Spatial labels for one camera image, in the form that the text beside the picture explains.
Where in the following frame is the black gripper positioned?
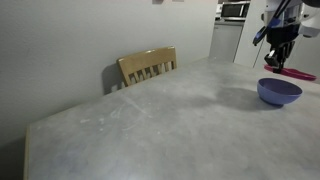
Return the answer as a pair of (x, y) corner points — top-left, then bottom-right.
(263, 22), (300, 74)

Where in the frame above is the pink round plate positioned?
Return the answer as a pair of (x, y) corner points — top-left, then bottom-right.
(263, 64), (318, 82)

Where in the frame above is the blue plastic bowl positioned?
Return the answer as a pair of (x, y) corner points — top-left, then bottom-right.
(256, 77), (304, 107)

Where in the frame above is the grey cabinet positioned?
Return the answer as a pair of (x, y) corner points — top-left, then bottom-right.
(208, 19), (246, 64)

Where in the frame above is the silver microwave oven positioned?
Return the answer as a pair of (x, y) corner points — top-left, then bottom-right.
(220, 0), (251, 22)

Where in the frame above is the wooden slat-back chair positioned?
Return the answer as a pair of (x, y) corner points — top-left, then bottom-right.
(116, 45), (178, 88)

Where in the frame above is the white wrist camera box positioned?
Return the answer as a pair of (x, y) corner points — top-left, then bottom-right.
(297, 12), (320, 39)

